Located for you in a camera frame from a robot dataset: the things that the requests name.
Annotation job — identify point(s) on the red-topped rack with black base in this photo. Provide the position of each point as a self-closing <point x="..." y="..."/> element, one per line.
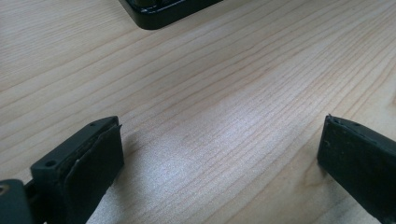
<point x="165" y="14"/>

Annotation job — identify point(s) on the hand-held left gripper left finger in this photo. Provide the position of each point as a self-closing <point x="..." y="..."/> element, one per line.
<point x="90" y="161"/>

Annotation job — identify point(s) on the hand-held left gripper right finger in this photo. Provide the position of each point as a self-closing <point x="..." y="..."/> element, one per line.
<point x="361" y="161"/>

